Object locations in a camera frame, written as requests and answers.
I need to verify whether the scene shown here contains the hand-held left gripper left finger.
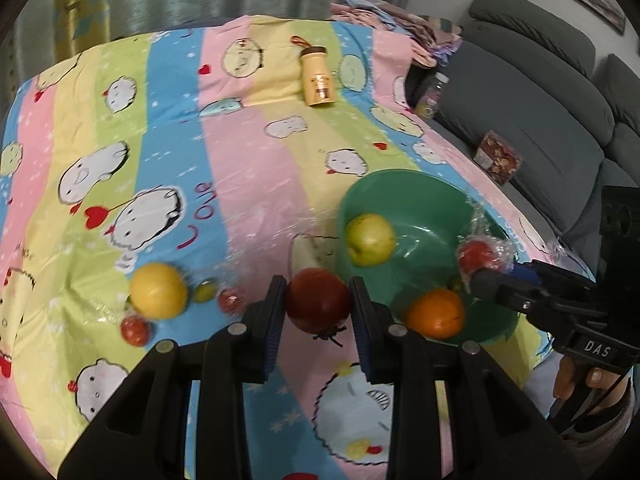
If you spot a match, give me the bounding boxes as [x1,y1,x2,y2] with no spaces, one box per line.
[59,275,288,480]

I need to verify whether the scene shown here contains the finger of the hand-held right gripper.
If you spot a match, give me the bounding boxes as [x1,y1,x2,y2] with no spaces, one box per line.
[510,261,601,302]
[468,266,582,334]

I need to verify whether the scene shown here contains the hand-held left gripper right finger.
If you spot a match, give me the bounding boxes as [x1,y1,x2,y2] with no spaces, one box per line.
[348,276,583,480]

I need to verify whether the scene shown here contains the plastic-wrapped red hawthorn candy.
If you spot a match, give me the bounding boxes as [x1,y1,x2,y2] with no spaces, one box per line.
[217,287,247,317]
[457,237,516,281]
[120,316,152,347]

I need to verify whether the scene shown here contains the red tomato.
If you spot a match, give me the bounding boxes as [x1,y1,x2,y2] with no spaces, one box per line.
[285,268,352,335]

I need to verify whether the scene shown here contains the orange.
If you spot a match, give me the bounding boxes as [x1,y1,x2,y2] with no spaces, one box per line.
[405,288,467,339]

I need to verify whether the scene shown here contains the yellow-green apple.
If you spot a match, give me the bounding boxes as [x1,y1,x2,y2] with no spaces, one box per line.
[346,213,397,267]

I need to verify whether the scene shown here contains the large yellow grapefruit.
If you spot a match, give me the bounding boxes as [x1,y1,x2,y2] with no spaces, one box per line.
[129,262,190,320]

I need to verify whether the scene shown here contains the green plastic basin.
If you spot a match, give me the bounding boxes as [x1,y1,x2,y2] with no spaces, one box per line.
[336,170,523,346]

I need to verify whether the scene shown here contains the person's right hand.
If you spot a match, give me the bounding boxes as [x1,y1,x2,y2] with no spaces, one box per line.
[552,355,626,401]

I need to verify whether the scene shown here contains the grey sofa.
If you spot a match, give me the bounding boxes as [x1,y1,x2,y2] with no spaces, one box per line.
[405,0,640,311]

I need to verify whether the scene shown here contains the striped cartoon blanket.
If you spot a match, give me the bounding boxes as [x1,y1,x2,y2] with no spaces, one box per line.
[0,12,601,480]

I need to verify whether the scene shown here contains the clear plastic bottle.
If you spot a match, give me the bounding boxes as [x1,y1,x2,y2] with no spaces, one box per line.
[415,72,451,118]

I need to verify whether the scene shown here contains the yellow bear-print bottle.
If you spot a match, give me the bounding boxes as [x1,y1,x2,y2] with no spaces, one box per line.
[291,35,337,108]

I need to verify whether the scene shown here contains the pile of folded clothes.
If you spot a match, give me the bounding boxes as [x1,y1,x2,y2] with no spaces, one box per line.
[330,0,463,68]

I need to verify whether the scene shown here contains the yellow patterned curtain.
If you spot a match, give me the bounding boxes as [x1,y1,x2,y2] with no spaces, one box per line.
[52,0,115,63]

